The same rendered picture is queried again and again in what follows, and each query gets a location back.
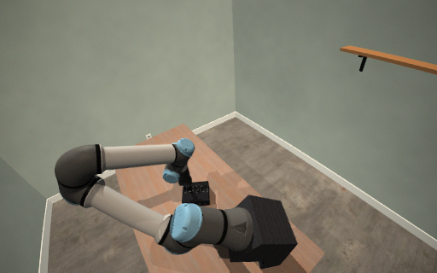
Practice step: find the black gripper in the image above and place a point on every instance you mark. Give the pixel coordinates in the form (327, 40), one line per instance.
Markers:
(183, 176)

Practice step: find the black lighting desk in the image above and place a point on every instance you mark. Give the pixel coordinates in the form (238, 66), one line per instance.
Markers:
(197, 194)

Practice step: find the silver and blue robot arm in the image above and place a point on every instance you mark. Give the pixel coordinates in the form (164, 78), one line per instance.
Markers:
(188, 227)

